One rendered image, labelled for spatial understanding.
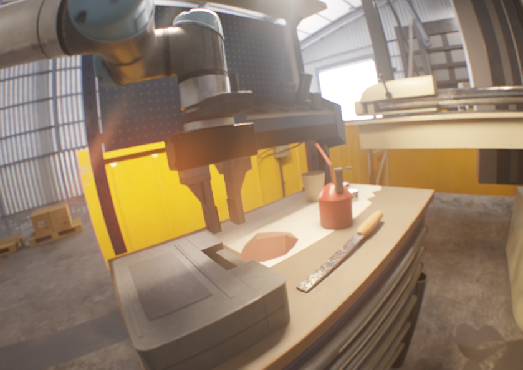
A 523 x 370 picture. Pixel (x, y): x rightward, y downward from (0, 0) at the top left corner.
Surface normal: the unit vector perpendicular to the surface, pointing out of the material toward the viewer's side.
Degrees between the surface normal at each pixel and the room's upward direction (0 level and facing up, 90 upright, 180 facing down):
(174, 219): 90
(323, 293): 0
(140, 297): 0
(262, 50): 90
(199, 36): 89
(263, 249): 40
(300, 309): 0
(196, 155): 90
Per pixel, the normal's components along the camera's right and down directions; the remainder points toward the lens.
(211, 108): -0.49, 0.22
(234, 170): 0.61, 0.04
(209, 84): 0.38, 0.09
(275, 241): -0.07, -0.65
